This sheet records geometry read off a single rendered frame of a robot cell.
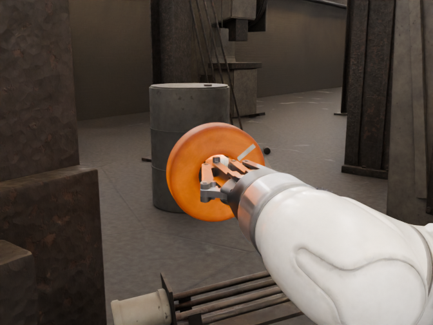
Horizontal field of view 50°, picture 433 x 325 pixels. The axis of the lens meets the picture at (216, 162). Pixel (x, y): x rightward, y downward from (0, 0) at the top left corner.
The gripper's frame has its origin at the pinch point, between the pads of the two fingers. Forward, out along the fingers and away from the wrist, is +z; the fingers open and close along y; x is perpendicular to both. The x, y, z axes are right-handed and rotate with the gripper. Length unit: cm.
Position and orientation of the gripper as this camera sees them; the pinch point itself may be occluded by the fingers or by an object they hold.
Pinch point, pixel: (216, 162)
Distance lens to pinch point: 71.9
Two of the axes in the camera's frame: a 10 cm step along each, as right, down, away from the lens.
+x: 0.1, -9.6, -2.7
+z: -3.1, -2.6, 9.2
